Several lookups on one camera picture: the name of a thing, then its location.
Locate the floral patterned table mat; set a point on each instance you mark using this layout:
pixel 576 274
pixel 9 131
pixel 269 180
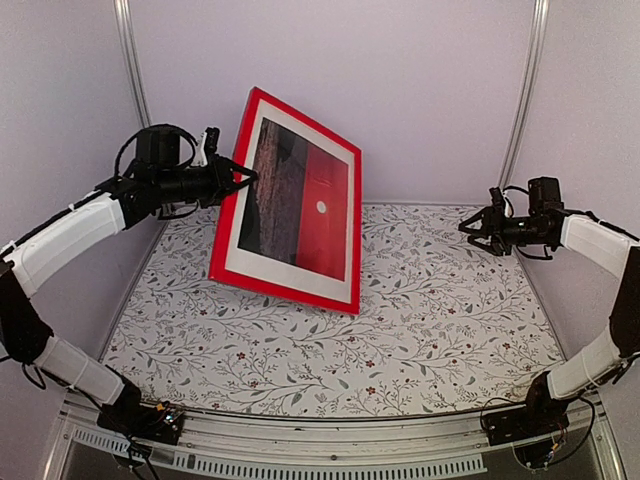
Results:
pixel 443 327

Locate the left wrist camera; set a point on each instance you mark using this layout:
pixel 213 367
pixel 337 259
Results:
pixel 207 147

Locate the aluminium front rail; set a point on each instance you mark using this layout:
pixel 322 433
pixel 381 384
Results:
pixel 234 446

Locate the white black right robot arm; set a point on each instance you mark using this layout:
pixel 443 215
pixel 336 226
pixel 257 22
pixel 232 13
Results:
pixel 551 225

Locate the red grey photo print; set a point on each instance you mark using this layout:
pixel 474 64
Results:
pixel 296 211

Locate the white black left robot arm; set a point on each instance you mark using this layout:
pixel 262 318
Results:
pixel 170 166

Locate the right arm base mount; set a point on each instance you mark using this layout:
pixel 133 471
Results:
pixel 539 414

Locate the white mat board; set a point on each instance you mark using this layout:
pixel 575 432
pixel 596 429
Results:
pixel 260 265

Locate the right aluminium corner post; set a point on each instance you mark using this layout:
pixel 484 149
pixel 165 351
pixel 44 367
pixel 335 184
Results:
pixel 532 64

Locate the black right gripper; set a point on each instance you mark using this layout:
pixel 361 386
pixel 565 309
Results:
pixel 490 216

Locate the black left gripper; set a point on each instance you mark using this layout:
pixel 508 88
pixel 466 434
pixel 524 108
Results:
pixel 223 178

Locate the red wooden picture frame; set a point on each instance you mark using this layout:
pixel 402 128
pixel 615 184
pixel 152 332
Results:
pixel 240 270

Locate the left aluminium corner post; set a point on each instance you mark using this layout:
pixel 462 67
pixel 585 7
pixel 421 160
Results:
pixel 125 29

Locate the aluminium corner post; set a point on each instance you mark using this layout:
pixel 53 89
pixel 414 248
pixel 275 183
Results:
pixel 532 64
pixel 125 29

